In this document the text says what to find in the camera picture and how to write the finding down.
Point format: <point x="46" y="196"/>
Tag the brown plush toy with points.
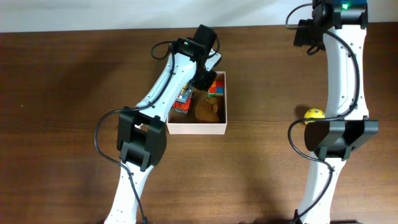
<point x="209" y="109"/>

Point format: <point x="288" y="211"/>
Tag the red grey toy truck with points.
<point x="184" y="100"/>

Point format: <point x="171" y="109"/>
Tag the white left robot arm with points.
<point x="142" y="137"/>

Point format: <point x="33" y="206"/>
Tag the multicolour puzzle cube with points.
<point x="216" y="89"/>

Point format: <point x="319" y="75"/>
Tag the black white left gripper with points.
<point x="206" y="88"/>

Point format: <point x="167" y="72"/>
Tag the white cardboard box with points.
<point x="179" y="123"/>

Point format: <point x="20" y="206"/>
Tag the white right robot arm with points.
<point x="339" y="28"/>

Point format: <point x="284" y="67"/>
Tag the yellow ball with dots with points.
<point x="314" y="113"/>

